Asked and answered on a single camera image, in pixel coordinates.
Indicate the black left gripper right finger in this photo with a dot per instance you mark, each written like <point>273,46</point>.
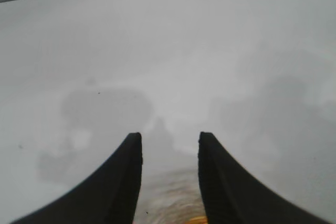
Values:
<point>231,190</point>

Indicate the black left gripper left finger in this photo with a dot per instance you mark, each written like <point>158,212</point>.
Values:
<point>110,187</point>

